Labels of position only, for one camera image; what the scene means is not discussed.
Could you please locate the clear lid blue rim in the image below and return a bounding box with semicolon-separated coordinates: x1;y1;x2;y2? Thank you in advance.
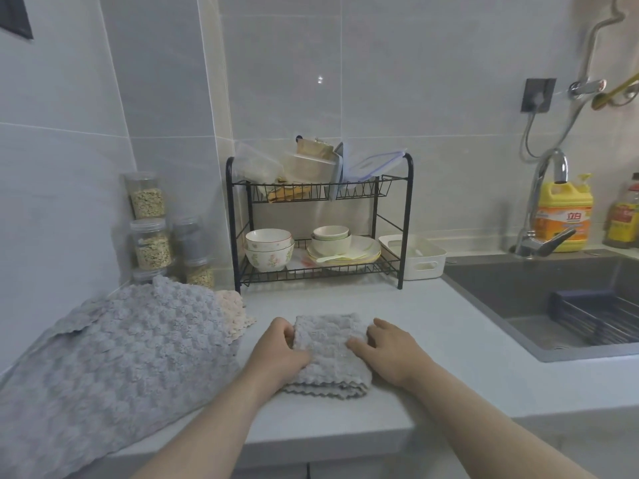
345;150;408;181

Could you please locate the black wall socket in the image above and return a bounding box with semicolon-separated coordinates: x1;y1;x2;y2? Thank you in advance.
521;78;558;114

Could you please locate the cream bowl green rim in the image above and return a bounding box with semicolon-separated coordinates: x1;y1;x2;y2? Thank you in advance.
310;234;353;256

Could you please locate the pale yellow plate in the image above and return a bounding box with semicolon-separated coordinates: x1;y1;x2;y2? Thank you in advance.
307;253;382;267

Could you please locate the grey kitchen sink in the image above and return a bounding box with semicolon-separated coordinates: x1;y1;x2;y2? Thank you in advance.
441;249;639;364

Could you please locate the person's left hand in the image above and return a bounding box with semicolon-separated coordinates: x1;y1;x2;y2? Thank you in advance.
242;317;313;395

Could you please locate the yellow detergent bottle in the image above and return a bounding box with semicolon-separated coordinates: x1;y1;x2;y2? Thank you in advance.
534;173;595;253

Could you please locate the grey blue container lid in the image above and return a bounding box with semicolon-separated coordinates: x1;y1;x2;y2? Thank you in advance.
329;142;346;200

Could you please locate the white bowl red rim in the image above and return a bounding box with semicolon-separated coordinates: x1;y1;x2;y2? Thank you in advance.
244;228;294;251

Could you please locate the cream plate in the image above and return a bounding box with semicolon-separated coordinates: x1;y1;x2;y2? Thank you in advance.
305;235;383;265

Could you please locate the grey power cable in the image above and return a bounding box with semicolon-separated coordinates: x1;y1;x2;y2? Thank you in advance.
521;110;540;160

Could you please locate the small cream bowl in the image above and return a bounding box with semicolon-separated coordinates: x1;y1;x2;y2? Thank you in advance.
312;224;350;241

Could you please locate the yellow orange cloth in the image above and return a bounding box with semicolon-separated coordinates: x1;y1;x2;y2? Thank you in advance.
267;183;313;203

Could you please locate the dark blue sink rack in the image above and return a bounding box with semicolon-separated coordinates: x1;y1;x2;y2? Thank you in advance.
548;289;639;347

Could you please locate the chrome kitchen faucet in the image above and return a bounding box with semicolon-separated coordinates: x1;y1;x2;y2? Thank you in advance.
513;148;578;259

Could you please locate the grey wall cabinet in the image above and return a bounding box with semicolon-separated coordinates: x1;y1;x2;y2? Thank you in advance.
0;0;35;41

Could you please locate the grey corrugated pipe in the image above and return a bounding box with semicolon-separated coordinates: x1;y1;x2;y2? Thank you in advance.
578;0;628;83

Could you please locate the white floral bowl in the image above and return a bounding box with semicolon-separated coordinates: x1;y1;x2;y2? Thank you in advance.
243;243;296;273

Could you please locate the person's right forearm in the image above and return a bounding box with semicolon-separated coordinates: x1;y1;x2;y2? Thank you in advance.
411;366;600;479

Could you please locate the person's left forearm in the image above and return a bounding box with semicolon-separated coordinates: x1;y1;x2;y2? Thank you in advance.
132;373;276;479

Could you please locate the clear empty jar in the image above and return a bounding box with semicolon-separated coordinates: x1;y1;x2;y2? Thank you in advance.
172;216;206;263

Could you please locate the white plastic basket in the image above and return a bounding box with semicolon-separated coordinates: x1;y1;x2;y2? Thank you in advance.
377;234;448;281

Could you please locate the grey braided faucet hose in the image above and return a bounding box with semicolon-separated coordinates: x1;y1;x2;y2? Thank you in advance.
548;96;585;150

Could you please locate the sauce bottle yellow label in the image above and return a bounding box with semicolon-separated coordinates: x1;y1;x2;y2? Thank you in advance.
602;172;639;250

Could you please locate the person's right hand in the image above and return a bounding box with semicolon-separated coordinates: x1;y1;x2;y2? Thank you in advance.
345;317;440;393

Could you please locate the black wire dish rack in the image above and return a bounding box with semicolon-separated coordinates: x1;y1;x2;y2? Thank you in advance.
225;152;414;295

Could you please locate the yellow gas hose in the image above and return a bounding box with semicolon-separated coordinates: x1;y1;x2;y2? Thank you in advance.
591;72;639;111

